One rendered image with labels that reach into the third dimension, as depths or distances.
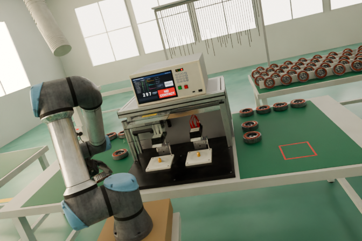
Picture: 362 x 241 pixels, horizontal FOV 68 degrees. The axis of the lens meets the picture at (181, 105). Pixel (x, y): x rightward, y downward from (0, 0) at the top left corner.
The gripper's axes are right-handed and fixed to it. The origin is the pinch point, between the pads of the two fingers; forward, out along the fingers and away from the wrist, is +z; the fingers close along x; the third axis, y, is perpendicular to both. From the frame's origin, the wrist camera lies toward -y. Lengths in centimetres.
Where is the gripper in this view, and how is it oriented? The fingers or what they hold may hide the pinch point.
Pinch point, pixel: (102, 177)
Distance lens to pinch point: 165.2
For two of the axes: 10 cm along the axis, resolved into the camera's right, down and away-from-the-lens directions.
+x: 8.7, -4.9, 0.1
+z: 4.1, 7.4, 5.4
